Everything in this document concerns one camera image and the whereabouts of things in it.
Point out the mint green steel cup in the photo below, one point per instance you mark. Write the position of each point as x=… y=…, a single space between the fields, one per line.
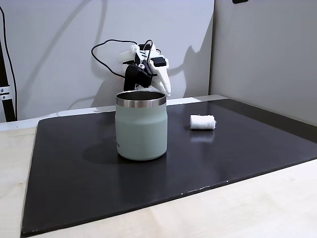
x=141 y=129

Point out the white gauze roll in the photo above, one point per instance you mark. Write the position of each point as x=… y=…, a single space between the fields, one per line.
x=201 y=122

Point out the black stand pole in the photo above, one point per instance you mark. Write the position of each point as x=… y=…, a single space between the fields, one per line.
x=5 y=74

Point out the black wall fixture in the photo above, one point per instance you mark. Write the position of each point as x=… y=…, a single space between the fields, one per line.
x=239 y=1

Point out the black table mat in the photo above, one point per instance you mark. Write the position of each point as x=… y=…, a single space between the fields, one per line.
x=99 y=186

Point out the white stand bracket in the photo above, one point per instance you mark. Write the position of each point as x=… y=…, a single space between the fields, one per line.
x=4 y=92

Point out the black camera box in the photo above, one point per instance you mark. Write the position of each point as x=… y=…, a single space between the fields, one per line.
x=131 y=74

